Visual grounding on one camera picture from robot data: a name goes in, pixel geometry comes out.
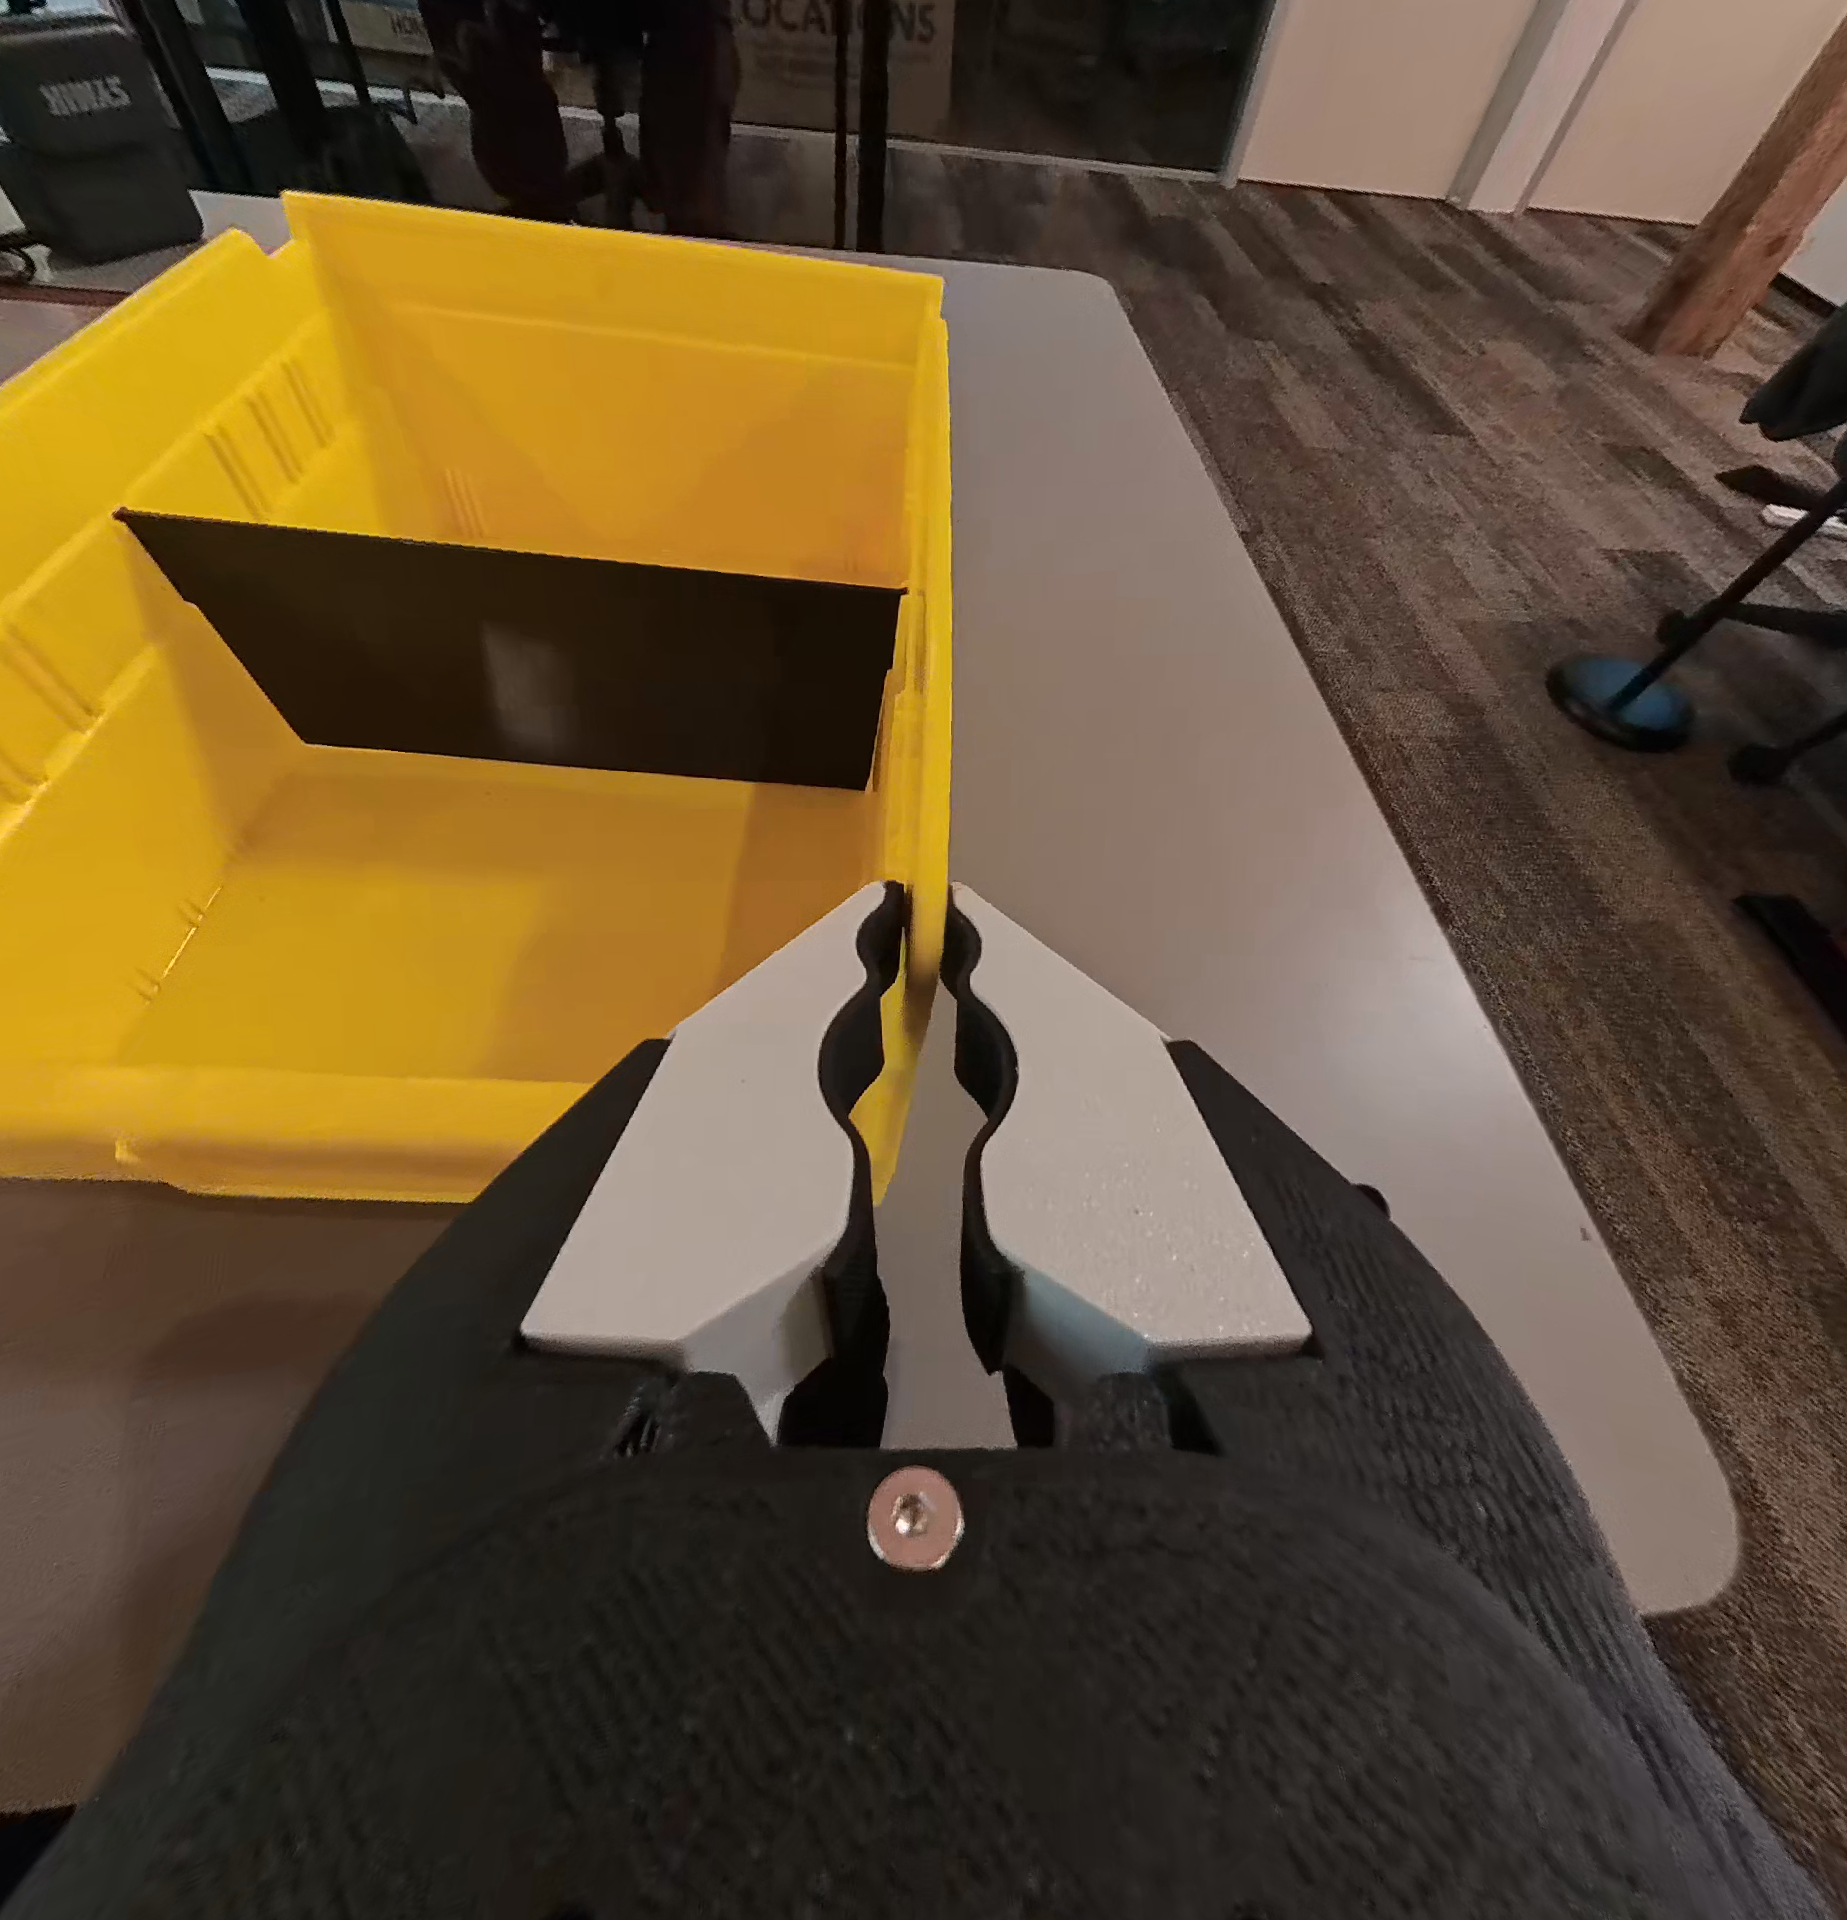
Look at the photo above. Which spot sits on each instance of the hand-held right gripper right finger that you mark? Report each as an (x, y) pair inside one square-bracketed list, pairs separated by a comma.
[(1135, 1201)]

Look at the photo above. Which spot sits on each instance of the yellow plastic bin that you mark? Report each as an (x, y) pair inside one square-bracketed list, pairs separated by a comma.
[(415, 932)]

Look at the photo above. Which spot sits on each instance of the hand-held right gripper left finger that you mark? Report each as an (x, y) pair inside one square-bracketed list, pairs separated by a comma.
[(699, 1201)]

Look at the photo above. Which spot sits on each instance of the wooden pillar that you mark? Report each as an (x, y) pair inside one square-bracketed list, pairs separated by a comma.
[(1765, 182)]

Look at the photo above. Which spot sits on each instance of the black stand with blue base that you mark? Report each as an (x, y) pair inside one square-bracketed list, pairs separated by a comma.
[(1621, 706)]

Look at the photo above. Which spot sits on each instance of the black pouch with white print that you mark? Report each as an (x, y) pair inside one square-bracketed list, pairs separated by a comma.
[(91, 137)]

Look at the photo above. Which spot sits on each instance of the black bin divider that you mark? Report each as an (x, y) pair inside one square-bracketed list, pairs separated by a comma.
[(565, 662)]

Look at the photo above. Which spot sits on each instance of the black pole stand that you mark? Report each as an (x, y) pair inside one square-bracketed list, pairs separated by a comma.
[(861, 122)]

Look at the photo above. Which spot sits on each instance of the printed cardboard box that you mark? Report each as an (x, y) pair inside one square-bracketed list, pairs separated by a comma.
[(850, 62)]

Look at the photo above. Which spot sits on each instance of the dark cloth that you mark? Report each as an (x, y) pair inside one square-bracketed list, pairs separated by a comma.
[(1830, 377)]

